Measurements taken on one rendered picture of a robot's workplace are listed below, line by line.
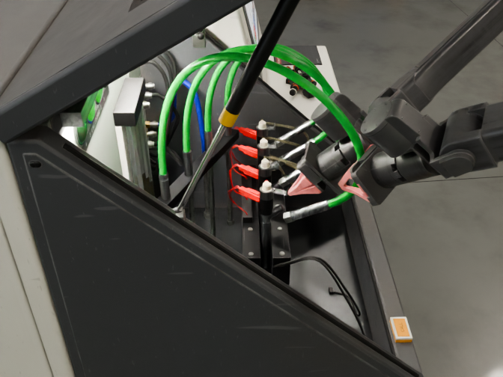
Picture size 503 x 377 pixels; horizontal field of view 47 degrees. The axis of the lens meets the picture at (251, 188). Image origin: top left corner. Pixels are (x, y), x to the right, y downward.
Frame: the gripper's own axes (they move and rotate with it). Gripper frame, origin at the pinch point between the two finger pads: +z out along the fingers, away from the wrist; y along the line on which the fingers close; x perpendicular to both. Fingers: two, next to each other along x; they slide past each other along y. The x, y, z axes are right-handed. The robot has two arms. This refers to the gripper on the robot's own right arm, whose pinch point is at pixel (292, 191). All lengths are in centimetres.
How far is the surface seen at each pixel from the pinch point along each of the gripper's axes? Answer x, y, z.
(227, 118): 32.7, 26.2, -23.5
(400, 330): 16.8, -27.9, -4.8
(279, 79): -76, 1, 23
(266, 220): 1.2, -1.7, 8.8
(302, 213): 9.7, -0.6, -4.5
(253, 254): 5.0, -4.7, 14.8
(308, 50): -101, -3, 20
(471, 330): -72, -124, 40
